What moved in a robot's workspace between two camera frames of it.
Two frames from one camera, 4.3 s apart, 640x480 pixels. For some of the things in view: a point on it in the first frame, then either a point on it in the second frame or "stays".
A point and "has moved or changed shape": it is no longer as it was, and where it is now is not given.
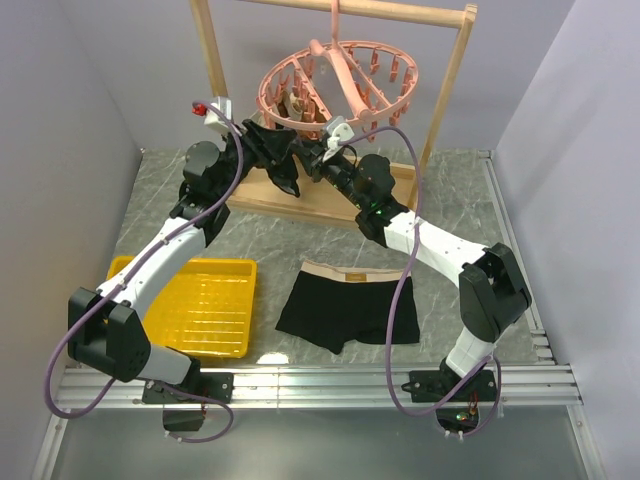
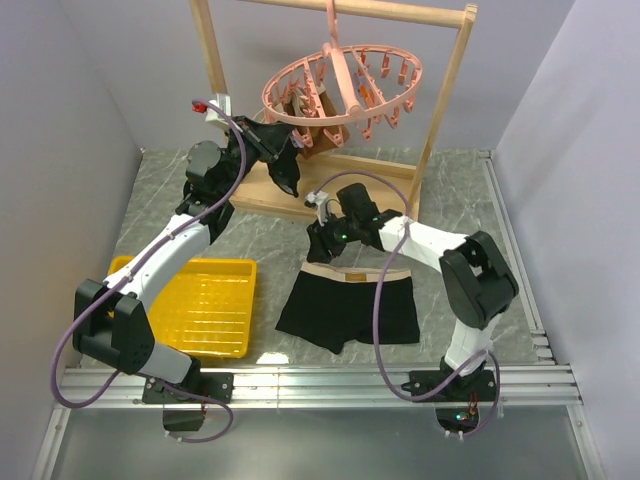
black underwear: [283, 173] stays
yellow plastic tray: [205, 306] stays
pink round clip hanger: [359, 84] has moved or changed shape
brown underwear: [290, 106] -> [321, 141]
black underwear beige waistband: [335, 306] stays
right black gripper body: [336, 170] -> [340, 232]
